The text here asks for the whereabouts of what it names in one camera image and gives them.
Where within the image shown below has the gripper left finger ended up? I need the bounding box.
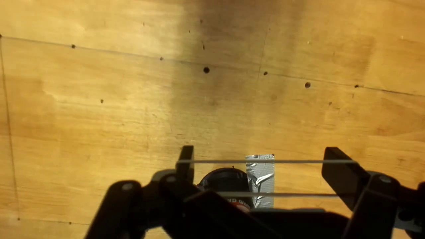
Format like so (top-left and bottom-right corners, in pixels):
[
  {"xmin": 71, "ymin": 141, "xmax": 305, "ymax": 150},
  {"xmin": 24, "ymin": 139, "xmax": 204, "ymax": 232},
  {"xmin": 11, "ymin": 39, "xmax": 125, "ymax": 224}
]
[{"xmin": 84, "ymin": 145, "xmax": 277, "ymax": 239}]

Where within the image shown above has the thin grey rubber band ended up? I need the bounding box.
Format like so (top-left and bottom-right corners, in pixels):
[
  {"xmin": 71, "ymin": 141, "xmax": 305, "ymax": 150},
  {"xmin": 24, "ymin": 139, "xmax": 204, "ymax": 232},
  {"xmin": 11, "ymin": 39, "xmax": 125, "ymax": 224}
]
[{"xmin": 175, "ymin": 159, "xmax": 359, "ymax": 198}]

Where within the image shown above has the strip of silver duct tape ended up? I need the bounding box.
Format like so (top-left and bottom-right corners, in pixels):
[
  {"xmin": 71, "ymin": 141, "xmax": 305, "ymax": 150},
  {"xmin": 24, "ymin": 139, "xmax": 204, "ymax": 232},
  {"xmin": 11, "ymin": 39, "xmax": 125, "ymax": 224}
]
[{"xmin": 245, "ymin": 154, "xmax": 276, "ymax": 209}]

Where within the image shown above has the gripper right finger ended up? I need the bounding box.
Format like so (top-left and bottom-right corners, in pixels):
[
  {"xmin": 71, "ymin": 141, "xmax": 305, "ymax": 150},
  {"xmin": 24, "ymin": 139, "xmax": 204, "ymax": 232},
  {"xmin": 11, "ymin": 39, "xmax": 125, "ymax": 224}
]
[{"xmin": 321, "ymin": 147, "xmax": 425, "ymax": 239}]

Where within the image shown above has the black cylinder with red label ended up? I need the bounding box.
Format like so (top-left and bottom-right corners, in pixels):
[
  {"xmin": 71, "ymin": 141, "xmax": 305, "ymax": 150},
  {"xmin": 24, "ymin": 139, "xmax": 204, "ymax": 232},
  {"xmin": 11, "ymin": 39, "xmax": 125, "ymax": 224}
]
[{"xmin": 197, "ymin": 167, "xmax": 253, "ymax": 213}]

